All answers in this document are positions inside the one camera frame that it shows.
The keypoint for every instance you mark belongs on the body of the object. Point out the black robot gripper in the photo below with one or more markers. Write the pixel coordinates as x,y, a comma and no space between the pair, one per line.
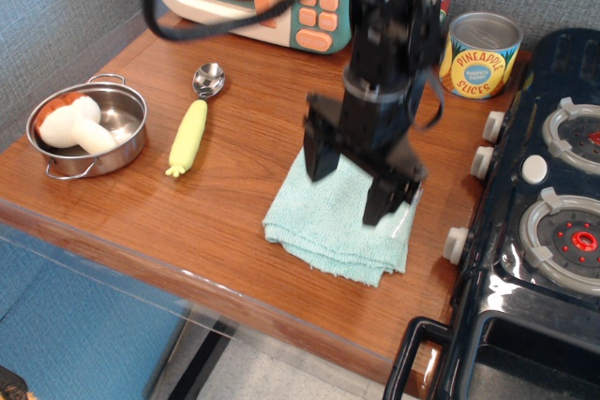
374,135

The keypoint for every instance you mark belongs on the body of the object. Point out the light blue cloth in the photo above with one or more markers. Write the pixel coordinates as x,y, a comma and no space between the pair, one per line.
321,223

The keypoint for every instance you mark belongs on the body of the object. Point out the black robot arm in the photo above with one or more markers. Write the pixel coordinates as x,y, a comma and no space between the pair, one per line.
395,45

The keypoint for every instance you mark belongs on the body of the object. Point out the grey stove knob bottom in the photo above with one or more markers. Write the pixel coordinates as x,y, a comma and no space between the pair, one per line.
454,244

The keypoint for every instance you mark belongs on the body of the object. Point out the grey stove knob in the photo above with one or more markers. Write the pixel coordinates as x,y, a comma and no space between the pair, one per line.
481,161
454,244
493,126

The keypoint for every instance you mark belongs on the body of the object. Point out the grey stove knob middle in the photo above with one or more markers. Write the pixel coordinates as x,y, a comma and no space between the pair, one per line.
481,161

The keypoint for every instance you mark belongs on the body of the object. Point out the grey stove knob top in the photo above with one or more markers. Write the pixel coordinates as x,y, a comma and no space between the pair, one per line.
493,126

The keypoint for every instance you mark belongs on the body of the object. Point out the pineapple slices can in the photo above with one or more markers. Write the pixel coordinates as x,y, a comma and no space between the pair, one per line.
480,52

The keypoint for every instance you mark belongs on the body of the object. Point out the tomato sauce can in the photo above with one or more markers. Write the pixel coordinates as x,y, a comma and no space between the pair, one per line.
444,14

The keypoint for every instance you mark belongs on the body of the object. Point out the black toy stove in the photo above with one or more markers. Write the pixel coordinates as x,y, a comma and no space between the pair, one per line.
525,322

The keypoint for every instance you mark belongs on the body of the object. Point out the teal toy microwave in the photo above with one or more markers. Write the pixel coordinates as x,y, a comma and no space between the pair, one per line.
262,2

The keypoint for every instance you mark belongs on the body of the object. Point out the small steel pot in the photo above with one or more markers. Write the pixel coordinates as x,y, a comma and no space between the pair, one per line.
123,112

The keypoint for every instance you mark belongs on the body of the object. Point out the white plush mushroom toy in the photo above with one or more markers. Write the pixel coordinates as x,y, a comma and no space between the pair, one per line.
73,119

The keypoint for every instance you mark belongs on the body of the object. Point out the yellow handled metal spoon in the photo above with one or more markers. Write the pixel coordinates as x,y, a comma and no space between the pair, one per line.
208,81

